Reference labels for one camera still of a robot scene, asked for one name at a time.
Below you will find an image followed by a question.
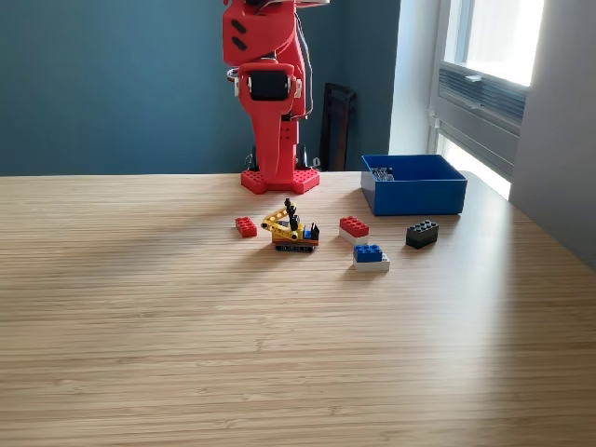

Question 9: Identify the blue plastic bin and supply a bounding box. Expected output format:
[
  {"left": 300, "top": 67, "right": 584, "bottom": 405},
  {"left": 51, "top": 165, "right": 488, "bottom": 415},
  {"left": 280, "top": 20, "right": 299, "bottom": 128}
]
[{"left": 360, "top": 154, "right": 468, "bottom": 217}]

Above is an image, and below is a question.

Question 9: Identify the black folded stand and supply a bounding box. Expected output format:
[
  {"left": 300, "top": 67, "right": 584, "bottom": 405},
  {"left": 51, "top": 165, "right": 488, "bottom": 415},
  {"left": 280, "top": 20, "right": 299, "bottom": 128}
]
[{"left": 318, "top": 82, "right": 359, "bottom": 172}]

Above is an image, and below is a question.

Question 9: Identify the small yellow toy digger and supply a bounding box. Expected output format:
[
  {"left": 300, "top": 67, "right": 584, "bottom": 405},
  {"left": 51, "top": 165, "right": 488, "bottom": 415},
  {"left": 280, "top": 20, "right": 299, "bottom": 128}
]
[{"left": 260, "top": 197, "right": 321, "bottom": 255}]

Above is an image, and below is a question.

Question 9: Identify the red and white brick stack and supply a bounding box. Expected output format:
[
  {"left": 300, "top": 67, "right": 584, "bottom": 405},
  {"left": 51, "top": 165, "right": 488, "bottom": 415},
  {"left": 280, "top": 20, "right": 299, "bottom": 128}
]
[{"left": 338, "top": 215, "right": 371, "bottom": 247}]

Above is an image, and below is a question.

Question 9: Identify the blue and white brick stack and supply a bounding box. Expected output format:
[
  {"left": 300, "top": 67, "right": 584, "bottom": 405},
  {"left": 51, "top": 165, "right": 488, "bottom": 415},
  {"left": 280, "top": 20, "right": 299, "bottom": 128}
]
[{"left": 352, "top": 243, "right": 392, "bottom": 273}]

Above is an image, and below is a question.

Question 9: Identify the black brick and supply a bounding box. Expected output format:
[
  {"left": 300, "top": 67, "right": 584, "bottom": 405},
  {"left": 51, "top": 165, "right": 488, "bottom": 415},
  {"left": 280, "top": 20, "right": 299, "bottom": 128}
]
[{"left": 405, "top": 219, "right": 440, "bottom": 251}]

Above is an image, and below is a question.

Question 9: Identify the grey window vent grille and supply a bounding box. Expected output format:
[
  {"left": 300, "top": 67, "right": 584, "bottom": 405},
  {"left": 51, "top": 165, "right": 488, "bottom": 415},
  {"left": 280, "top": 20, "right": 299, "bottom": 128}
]
[{"left": 437, "top": 63, "right": 530, "bottom": 125}]

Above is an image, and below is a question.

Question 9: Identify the white window frame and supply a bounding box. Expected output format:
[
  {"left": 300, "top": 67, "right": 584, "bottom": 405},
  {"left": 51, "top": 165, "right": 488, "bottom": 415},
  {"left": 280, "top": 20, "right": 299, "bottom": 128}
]
[{"left": 427, "top": 0, "right": 546, "bottom": 181}]

